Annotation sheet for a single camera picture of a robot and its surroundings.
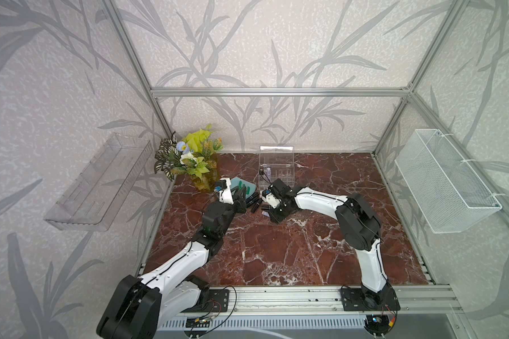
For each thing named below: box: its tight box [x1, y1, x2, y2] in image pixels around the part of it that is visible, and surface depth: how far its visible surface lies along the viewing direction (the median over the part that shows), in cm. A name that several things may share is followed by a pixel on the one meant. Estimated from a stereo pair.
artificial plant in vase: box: [154, 123, 225, 192], surface depth 90 cm
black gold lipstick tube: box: [246, 192, 260, 205], surface depth 102 cm
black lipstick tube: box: [250, 198, 263, 214], surface depth 99 cm
